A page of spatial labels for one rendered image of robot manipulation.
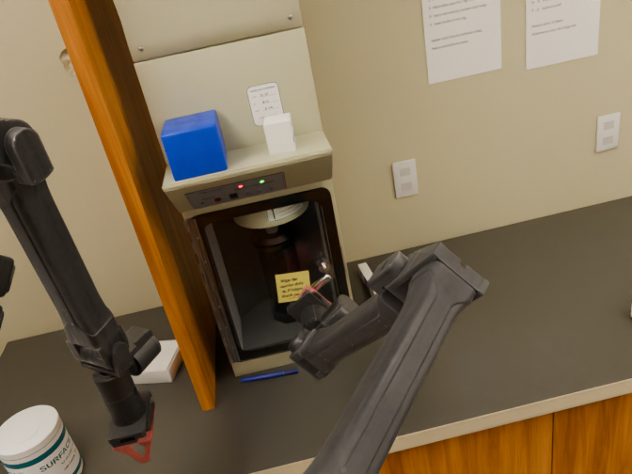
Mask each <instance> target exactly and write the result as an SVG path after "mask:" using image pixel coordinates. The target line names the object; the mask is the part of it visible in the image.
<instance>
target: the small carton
mask: <svg viewBox="0 0 632 474"><path fill-rule="evenodd" d="M263 130H264V133H265V137H266V142H267V146H268V150H269V154H270V155H274V154H280V153H284V152H290V151H295V150H296V140H295V135H294V130H293V126H292V118H291V113H285V114H280V115H274V116H270V117H264V121H263Z"/></svg>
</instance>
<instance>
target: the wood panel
mask: <svg viewBox="0 0 632 474"><path fill-rule="evenodd" d="M48 1H49V4H50V7H51V9H52V12H53V14H54V16H55V21H56V23H57V26H58V29H59V31H60V34H61V36H62V39H63V41H64V43H65V46H66V49H67V51H68V54H69V57H70V59H71V63H72V65H73V68H74V71H75V73H76V76H77V79H78V81H79V84H80V87H81V89H82V91H83V94H84V96H85V99H86V102H87V106H88V108H89V111H90V114H91V116H92V118H93V121H94V123H95V126H96V129H97V131H98V134H99V137H100V139H101V141H102V144H103V148H104V151H105V153H106V156H107V159H108V161H109V164H110V166H111V168H112V171H113V174H114V176H115V179H116V181H117V184H118V188H119V191H120V193H121V195H122V198H123V201H124V203H125V206H126V209H127V211H128V214H129V216H130V218H131V221H132V224H133V226H134V231H135V233H136V236H137V239H138V241H139V243H140V245H141V248H142V251H143V253H144V256H145V259H146V261H147V264H148V266H149V268H150V273H151V275H152V278H153V281H154V283H155V286H156V289H157V291H158V293H159V296H160V298H161V301H162V304H163V306H164V309H165V312H166V316H167V318H168V320H169V323H170V325H171V328H172V331H173V333H174V336H175V339H176V341H177V343H178V346H179V348H180V351H181V354H182V358H183V361H184V363H185V366H186V369H187V370H188V373H189V376H190V378H191V381H192V384H193V386H194V389H195V391H196V394H197V397H198V400H199V403H200V405H201V408H202V411H206V410H211V409H215V317H214V314H213V309H212V306H211V303H210V300H209V297H208V294H207V292H206V289H205V286H204V283H203V280H202V277H201V274H200V271H199V269H198V263H197V260H196V257H195V254H194V251H193V248H192V246H191V243H190V240H189V237H188V234H187V231H186V228H185V225H184V223H183V221H184V219H183V216H182V213H179V211H178V210H177V209H176V207H175V206H174V205H173V203H172V202H171V201H170V199H169V198H168V197H167V195H166V194H165V192H164V191H163V189H162V186H163V181H164V176H165V173H166V161H165V158H164V155H163V153H162V150H161V147H160V144H159V141H158V138H157V134H156V132H155V129H154V126H153V123H152V120H151V117H150V112H149V109H148V107H147V104H146V101H145V98H144V95H143V92H142V88H141V86H140V83H139V80H138V77H137V74H136V71H135V68H134V62H133V59H132V56H131V53H130V50H129V47H128V44H127V41H126V38H125V35H124V31H123V28H122V24H121V21H120V18H119V15H118V12H117V9H116V7H115V4H114V1H113V0H48Z"/></svg>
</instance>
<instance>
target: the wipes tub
mask: <svg viewBox="0 0 632 474"><path fill-rule="evenodd" d="M0 461H1V462H2V464H3V465H4V467H5V469H6V470H7V472H8V474H81V472H82V469H83V459H82V457H81V455H80V453H79V451H78V449H77V448H76V446H75V445H74V443H73V441H72V439H71V436H70V434H69V432H68V431H67V429H66V427H65V425H64V423H63V421H62V419H61V418H60V416H59V415H58V413H57V412H56V410H55V409H54V408H53V407H52V406H49V405H37V406H33V407H29V408H27V409H25V410H23V411H21V412H19V413H17V414H16V415H14V416H12V417H11V418H10V419H8V420H7V421H6V422H5V423H4V424H3V425H2V426H1V427H0Z"/></svg>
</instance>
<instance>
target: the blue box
mask: <svg viewBox="0 0 632 474"><path fill-rule="evenodd" d="M161 140H162V143H163V146H164V149H165V152H166V157H167V160H168V162H169V165H170V168H171V172H172V175H173V178H174V180H175V182H177V181H182V180H186V179H191V178H195V177H198V176H203V175H207V174H212V173H215V172H220V171H224V170H227V169H228V157H227V149H226V145H225V141H224V138H223V135H222V131H221V128H220V124H219V120H218V116H217V114H216V111H215V110H210V111H205V112H201V113H196V114H192V115H188V116H183V117H179V118H172V119H167V120H165V123H164V127H163V131H162V133H161Z"/></svg>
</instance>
